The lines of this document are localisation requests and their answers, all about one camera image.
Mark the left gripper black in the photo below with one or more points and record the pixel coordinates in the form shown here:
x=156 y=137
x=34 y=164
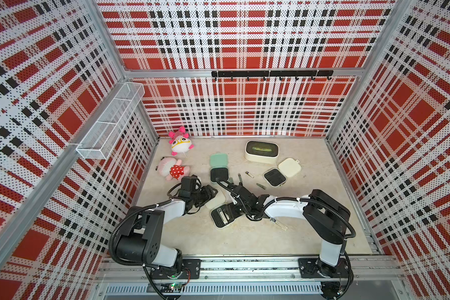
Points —
x=208 y=194

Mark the large cream nail clipper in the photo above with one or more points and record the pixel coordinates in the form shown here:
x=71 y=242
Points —
x=223 y=216

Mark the cream case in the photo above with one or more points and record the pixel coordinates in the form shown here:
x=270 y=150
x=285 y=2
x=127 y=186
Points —
x=223 y=210
x=287 y=169

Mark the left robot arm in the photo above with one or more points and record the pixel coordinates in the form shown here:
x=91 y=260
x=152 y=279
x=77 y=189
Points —
x=136 y=240

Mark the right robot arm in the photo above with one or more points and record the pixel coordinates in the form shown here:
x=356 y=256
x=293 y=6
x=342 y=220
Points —
x=329 y=218

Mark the green clipper right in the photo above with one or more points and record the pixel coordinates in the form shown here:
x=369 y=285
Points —
x=261 y=186

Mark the green nail clipper case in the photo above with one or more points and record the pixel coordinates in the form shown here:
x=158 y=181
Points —
x=219 y=167

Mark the pink doll red dress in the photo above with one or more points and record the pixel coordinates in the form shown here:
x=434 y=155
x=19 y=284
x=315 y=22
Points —
x=171 y=168

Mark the cream tissue box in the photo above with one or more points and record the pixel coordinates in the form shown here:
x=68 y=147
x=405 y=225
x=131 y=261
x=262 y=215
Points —
x=262 y=152

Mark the pink owl plush toy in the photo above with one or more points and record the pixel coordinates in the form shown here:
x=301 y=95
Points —
x=180 y=142

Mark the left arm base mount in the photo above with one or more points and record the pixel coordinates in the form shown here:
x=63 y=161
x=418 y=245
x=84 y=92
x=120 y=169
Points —
x=183 y=270

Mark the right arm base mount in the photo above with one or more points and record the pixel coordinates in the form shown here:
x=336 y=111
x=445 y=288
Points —
x=324 y=268

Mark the white wire mesh basket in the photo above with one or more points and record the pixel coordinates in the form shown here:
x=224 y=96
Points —
x=101 y=139

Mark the aluminium front rail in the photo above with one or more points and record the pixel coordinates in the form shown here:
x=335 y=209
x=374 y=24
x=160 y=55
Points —
x=363 y=277

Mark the black wall hook rail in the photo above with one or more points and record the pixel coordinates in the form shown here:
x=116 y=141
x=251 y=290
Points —
x=273 y=73

